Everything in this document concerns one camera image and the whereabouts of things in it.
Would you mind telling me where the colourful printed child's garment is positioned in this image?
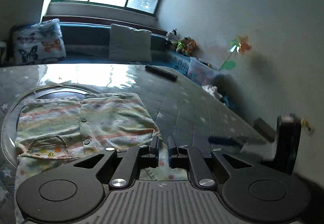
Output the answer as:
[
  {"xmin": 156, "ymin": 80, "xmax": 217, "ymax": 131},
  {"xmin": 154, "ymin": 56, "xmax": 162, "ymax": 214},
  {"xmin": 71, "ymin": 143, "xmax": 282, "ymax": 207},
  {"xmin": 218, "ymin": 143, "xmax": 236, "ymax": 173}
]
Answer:
[{"xmin": 14, "ymin": 92, "xmax": 190, "ymax": 224}]

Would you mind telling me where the clear plastic storage box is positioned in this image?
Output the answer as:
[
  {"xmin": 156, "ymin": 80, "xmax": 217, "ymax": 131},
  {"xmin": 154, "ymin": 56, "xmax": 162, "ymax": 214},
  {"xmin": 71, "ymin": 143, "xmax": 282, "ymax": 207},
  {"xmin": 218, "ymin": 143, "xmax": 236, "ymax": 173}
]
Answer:
[{"xmin": 187, "ymin": 57, "xmax": 219, "ymax": 85}]

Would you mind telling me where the black remote control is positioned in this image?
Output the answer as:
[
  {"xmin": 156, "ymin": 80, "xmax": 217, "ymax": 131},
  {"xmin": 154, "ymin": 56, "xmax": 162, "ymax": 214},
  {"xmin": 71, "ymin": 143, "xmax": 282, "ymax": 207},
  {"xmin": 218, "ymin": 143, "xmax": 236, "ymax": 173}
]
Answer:
[{"xmin": 145, "ymin": 65, "xmax": 178, "ymax": 81}]

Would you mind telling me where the colourful paper pinwheel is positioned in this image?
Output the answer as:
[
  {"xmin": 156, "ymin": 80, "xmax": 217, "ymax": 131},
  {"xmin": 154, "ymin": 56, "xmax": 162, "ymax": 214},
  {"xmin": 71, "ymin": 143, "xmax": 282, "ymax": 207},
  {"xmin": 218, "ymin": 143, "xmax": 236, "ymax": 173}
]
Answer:
[{"xmin": 218, "ymin": 36, "xmax": 252, "ymax": 71}]

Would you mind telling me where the orange plush toy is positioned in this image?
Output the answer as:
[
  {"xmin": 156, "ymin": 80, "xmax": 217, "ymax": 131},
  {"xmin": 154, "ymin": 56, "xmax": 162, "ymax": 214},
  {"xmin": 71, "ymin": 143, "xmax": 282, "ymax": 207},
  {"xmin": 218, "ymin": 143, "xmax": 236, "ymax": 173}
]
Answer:
[{"xmin": 186, "ymin": 39, "xmax": 197, "ymax": 57}]

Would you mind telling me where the brown plush toy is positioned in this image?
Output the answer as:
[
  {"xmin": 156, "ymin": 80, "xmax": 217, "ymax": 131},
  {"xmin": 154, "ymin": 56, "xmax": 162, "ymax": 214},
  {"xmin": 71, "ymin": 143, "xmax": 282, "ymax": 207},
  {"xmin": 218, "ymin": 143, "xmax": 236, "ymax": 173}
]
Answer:
[{"xmin": 176, "ymin": 37, "xmax": 191, "ymax": 57}]

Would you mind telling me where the plain white cushion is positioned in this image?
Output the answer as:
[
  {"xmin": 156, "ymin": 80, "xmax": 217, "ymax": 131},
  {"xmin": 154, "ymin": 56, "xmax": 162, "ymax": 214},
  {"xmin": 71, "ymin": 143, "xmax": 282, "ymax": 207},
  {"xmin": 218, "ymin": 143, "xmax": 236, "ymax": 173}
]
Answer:
[{"xmin": 109, "ymin": 24, "xmax": 152, "ymax": 62}]

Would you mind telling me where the black white plush toy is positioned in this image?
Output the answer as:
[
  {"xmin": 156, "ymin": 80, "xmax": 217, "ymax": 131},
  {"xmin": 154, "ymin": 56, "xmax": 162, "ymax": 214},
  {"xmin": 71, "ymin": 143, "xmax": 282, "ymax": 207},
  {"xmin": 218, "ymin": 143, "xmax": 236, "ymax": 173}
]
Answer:
[{"xmin": 166, "ymin": 29, "xmax": 178, "ymax": 48}]

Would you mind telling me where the teal bench sofa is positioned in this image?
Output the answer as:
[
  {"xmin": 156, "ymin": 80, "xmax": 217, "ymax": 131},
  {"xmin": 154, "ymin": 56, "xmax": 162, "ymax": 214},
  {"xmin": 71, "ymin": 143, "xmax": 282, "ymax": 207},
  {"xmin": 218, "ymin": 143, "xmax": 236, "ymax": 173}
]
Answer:
[{"xmin": 6, "ymin": 21, "xmax": 190, "ymax": 67}]

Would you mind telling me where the butterfly print pillow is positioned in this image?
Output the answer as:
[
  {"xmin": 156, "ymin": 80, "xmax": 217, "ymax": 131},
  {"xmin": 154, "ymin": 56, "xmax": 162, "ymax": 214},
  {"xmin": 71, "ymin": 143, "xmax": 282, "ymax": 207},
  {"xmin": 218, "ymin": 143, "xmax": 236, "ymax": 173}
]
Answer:
[{"xmin": 12, "ymin": 18, "xmax": 66, "ymax": 65}]

